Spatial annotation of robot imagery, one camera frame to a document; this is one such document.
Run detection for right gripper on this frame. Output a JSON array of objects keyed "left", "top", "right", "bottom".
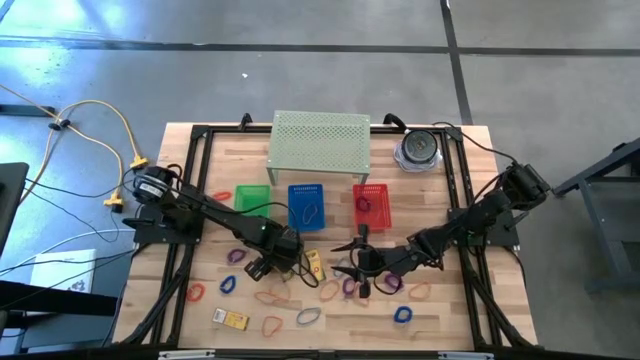
[{"left": 330, "top": 224, "right": 419, "bottom": 299}]

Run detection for green plastic basket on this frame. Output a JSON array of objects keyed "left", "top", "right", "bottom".
[{"left": 233, "top": 184, "right": 272, "bottom": 221}]

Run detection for black desk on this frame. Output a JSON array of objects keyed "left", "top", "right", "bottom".
[{"left": 0, "top": 279, "right": 119, "bottom": 317}]

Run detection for red plastic basket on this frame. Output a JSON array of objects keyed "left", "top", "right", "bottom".
[{"left": 351, "top": 183, "right": 392, "bottom": 232}]

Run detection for blue plastic basket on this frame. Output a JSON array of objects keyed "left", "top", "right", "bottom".
[{"left": 287, "top": 183, "right": 326, "bottom": 232}]

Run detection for yellow crayon box white label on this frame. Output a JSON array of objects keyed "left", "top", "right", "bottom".
[{"left": 211, "top": 307, "right": 250, "bottom": 332}]

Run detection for green perforated metal shelf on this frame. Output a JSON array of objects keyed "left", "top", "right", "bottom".
[{"left": 265, "top": 110, "right": 372, "bottom": 186}]

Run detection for crumpled white plastic bag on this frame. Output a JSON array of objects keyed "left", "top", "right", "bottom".
[{"left": 392, "top": 139, "right": 445, "bottom": 174}]

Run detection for black crossbeam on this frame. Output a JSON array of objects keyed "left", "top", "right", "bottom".
[{"left": 0, "top": 343, "right": 640, "bottom": 360}]

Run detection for white cardboard box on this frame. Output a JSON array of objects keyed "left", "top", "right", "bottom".
[{"left": 29, "top": 248, "right": 97, "bottom": 294}]

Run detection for dark grey metal table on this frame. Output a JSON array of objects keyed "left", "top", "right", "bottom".
[{"left": 552, "top": 137, "right": 640, "bottom": 294}]

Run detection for black flat panel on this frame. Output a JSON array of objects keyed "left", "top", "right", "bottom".
[{"left": 0, "top": 162, "right": 30, "bottom": 254}]

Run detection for black floor bar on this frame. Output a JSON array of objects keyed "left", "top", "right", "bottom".
[{"left": 0, "top": 104, "right": 60, "bottom": 118}]

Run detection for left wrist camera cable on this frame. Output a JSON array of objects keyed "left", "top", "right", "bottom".
[{"left": 294, "top": 247, "right": 321, "bottom": 290}]

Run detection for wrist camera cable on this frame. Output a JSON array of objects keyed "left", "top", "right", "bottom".
[
  {"left": 294, "top": 247, "right": 321, "bottom": 290},
  {"left": 348, "top": 243, "right": 401, "bottom": 296}
]

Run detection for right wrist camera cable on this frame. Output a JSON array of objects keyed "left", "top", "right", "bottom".
[{"left": 348, "top": 243, "right": 401, "bottom": 296}]

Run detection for black cable bundle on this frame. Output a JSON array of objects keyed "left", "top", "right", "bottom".
[
  {"left": 457, "top": 244, "right": 539, "bottom": 349},
  {"left": 119, "top": 243, "right": 196, "bottom": 347}
]

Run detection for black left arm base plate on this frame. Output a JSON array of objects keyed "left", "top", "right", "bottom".
[{"left": 133, "top": 204, "right": 204, "bottom": 245}]

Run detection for silver metal bracket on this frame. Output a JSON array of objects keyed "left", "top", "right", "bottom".
[
  {"left": 157, "top": 349, "right": 216, "bottom": 360},
  {"left": 437, "top": 351, "right": 495, "bottom": 360}
]

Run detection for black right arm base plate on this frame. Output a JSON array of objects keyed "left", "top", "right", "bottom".
[{"left": 448, "top": 207, "right": 521, "bottom": 247}]

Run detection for long black cable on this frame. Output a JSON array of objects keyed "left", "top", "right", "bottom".
[{"left": 432, "top": 121, "right": 521, "bottom": 166}]

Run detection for white floor cable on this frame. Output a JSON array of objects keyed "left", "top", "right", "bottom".
[{"left": 0, "top": 227, "right": 136, "bottom": 277}]

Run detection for thin black floor cable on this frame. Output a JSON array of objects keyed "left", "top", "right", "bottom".
[{"left": 24, "top": 164, "right": 169, "bottom": 241}]

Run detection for yellow floor cable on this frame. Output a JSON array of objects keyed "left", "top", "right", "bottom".
[{"left": 0, "top": 83, "right": 149, "bottom": 201}]

